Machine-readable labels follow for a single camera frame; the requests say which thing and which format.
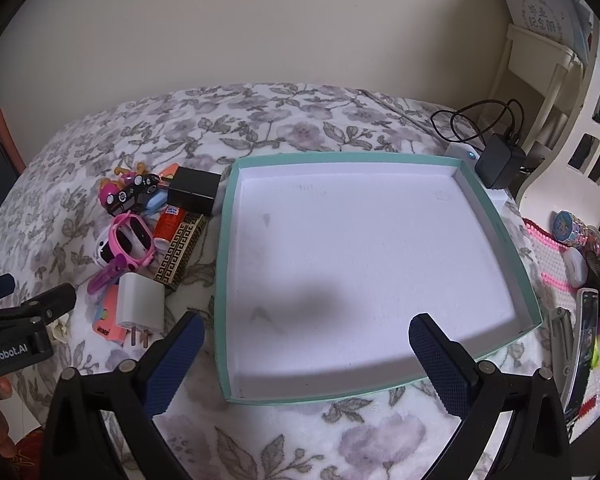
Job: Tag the white printed booklet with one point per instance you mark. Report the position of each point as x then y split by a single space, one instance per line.
540 5

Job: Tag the orange small box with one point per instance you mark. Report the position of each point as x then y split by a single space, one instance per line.
170 172

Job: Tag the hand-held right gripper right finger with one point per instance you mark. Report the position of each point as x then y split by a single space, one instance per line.
437 360

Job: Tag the silver folding tool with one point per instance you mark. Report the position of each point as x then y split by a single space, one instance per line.
562 345

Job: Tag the white shelf rack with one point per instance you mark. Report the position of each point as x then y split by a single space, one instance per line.
540 60

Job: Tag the teal cardboard box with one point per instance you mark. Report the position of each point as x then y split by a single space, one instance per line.
355 260

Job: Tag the pink dog figurine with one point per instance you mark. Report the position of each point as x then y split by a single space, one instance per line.
109 191

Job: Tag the white power strip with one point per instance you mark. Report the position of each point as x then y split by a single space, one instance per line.
495 195

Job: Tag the black toy car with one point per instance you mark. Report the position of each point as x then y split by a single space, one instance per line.
135 190

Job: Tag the white earbuds case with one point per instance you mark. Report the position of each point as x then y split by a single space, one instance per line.
575 267

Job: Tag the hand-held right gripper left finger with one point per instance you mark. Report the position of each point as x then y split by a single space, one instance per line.
175 360

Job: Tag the magenta hair clip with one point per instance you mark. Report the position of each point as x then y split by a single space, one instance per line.
105 275

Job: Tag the floral blanket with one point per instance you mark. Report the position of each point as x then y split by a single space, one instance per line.
305 120

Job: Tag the pink eraser card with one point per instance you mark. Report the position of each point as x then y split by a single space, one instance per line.
107 317

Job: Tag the cartoon face wristwatch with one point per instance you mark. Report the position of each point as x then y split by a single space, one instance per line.
565 222

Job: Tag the gold black patterned box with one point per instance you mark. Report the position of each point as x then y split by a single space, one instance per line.
180 255

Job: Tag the salmon board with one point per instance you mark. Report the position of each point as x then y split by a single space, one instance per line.
7 135

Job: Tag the small white flower clip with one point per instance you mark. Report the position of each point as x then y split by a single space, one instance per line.
60 330

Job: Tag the red patterned cloth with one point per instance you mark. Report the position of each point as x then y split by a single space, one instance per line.
27 460

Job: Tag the pink kids smartwatch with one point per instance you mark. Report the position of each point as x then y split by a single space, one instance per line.
130 232

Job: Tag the white charger plug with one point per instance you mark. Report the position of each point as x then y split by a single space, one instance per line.
140 300

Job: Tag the pink white knitted mat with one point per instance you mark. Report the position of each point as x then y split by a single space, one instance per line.
550 265

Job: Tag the light blue eraser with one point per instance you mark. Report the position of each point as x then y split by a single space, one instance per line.
155 202

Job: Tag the red glue stick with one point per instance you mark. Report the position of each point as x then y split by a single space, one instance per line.
167 222

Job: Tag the black phone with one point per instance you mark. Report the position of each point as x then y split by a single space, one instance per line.
585 340

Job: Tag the black charger cube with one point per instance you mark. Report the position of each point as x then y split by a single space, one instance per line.
192 190

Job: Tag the black power adapter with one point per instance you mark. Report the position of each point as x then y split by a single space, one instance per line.
502 160

